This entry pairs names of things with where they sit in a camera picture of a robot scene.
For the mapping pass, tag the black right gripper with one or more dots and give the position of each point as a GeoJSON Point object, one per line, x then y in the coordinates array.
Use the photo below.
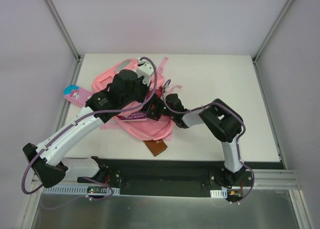
{"type": "Point", "coordinates": [155, 109]}

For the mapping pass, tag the purple treehouse paperback book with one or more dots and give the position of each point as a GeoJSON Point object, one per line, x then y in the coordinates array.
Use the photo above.
{"type": "Point", "coordinates": [133, 117]}

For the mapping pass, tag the pink student backpack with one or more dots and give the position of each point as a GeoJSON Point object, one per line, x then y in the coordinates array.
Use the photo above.
{"type": "Point", "coordinates": [144, 130]}

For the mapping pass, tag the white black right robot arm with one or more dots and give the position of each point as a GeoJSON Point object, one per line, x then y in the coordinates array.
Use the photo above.
{"type": "Point", "coordinates": [223, 122]}

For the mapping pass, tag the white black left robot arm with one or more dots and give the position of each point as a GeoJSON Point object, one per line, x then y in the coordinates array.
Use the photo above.
{"type": "Point", "coordinates": [47, 158]}

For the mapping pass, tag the brown leather wallet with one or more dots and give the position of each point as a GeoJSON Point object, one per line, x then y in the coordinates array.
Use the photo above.
{"type": "Point", "coordinates": [156, 147]}

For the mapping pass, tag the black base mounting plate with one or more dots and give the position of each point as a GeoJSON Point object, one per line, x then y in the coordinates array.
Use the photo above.
{"type": "Point", "coordinates": [164, 178]}

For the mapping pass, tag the pink cartoon pencil case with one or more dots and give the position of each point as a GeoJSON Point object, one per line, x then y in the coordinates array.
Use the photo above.
{"type": "Point", "coordinates": [76, 95]}

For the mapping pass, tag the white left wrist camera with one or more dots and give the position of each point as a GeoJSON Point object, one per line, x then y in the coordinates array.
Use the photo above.
{"type": "Point", "coordinates": [145, 70]}

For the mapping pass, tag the small white cable duct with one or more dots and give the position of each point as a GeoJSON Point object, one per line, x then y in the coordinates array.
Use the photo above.
{"type": "Point", "coordinates": [219, 194]}

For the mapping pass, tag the white slotted cable duct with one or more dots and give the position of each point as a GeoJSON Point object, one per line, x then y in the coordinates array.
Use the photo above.
{"type": "Point", "coordinates": [78, 190]}

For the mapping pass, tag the aluminium frame rail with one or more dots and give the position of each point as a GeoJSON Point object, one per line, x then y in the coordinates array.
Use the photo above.
{"type": "Point", "coordinates": [62, 29]}

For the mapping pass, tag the right aluminium frame post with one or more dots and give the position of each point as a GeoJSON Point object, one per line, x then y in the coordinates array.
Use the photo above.
{"type": "Point", "coordinates": [271, 32]}

